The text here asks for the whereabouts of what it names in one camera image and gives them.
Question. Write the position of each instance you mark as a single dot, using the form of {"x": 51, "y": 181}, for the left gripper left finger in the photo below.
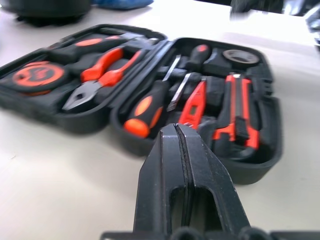
{"x": 160, "y": 180}

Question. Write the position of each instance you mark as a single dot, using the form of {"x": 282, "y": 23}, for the black electrical tape roll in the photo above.
{"x": 241, "y": 57}

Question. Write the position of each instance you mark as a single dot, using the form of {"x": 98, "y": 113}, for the orange black tape measure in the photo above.
{"x": 37, "y": 75}

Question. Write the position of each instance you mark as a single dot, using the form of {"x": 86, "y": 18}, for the orange black utility knife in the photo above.
{"x": 240, "y": 100}

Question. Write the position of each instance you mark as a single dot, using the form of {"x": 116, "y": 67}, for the black tool case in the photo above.
{"x": 82, "y": 120}

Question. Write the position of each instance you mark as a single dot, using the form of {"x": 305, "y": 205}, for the orange voltage tester pen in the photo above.
{"x": 193, "y": 105}

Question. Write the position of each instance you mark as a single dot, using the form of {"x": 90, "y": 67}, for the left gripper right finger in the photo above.
{"x": 210, "y": 180}

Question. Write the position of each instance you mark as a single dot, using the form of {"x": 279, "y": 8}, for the blue cloth bundle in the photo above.
{"x": 122, "y": 3}

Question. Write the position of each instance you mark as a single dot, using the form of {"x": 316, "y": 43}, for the orange black screwdriver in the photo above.
{"x": 200, "y": 53}
{"x": 145, "y": 112}

